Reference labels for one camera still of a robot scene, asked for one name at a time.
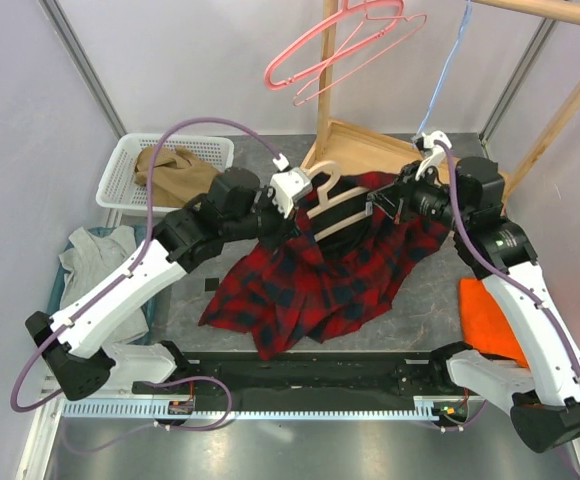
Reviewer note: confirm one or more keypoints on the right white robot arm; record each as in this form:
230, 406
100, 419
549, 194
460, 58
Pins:
542, 398

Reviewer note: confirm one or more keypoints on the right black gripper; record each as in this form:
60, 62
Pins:
396, 198

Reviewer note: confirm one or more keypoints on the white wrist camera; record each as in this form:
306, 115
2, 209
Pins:
432, 147
290, 184

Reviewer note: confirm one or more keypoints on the small black square marker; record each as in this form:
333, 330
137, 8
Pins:
211, 284

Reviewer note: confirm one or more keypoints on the orange garment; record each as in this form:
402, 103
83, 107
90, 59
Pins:
484, 325

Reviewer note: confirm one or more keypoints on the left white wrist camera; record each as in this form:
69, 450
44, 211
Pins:
290, 184

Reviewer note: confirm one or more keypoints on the beige wooden hanger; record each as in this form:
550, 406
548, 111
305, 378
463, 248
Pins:
326, 203

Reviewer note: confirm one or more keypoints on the white plastic basket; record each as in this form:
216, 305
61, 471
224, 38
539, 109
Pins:
117, 189

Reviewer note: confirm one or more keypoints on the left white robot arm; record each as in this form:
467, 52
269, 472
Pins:
75, 342

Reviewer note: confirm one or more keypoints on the red plaid skirt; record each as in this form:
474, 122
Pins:
321, 289

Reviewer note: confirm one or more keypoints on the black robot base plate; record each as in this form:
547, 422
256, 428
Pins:
311, 379

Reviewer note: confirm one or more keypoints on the slotted white cable duct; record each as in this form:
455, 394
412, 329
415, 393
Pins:
419, 410

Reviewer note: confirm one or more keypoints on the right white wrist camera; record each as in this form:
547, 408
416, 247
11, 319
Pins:
432, 147

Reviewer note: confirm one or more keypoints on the grey t-shirt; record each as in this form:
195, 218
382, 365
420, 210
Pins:
92, 255

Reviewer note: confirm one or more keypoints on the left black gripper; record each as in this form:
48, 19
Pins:
285, 228

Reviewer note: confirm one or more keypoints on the tan brown garment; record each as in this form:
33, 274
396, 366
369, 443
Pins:
179, 175

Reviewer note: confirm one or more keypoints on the light blue wire hanger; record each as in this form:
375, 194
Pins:
462, 29

